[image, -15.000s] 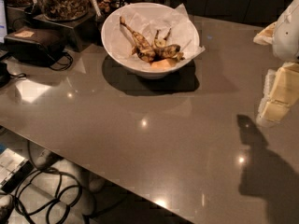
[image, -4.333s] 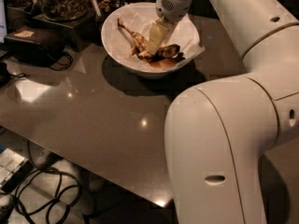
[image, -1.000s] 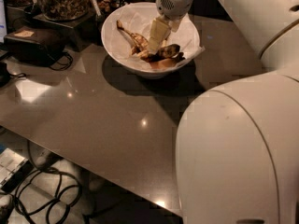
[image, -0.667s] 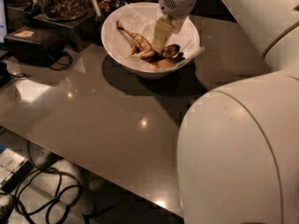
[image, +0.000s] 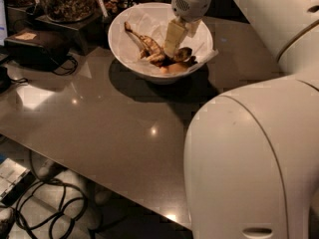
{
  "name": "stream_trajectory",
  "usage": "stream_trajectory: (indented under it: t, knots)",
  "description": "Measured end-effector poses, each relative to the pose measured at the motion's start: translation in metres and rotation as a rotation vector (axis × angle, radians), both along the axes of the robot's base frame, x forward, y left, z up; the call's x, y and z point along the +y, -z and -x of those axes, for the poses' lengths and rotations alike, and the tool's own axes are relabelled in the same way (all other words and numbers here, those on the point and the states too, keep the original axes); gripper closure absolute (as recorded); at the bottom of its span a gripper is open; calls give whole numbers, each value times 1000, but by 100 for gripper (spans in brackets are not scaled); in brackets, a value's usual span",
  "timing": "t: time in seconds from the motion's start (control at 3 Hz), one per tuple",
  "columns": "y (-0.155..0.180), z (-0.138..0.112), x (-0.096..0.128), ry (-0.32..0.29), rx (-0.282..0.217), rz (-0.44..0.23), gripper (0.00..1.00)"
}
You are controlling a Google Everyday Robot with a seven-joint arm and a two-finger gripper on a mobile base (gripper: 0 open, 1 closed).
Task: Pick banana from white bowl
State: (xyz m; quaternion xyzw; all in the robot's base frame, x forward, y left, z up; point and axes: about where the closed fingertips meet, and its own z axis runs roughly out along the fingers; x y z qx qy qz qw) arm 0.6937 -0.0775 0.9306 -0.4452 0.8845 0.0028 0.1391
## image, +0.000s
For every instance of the orange fruit piece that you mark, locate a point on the orange fruit piece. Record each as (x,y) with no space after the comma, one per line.
(174,68)

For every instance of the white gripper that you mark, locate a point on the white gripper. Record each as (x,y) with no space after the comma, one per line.
(189,6)

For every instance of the glass jar of nuts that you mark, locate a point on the glass jar of nuts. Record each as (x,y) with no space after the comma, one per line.
(68,11)

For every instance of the white power strip box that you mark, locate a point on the white power strip box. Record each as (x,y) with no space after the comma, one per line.
(14,180)

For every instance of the long spotted banana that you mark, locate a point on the long spotted banana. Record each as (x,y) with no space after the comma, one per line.
(151,50)

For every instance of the dark ripe banana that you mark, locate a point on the dark ripe banana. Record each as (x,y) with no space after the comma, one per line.
(184,55)

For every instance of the white bowl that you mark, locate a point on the white bowl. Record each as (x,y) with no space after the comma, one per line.
(126,53)

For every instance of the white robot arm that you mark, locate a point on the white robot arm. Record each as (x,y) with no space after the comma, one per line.
(251,155)

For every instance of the dark metal stand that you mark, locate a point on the dark metal stand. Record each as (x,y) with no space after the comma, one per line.
(84,36)

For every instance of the black box device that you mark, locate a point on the black box device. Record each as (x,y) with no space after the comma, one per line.
(39,50)

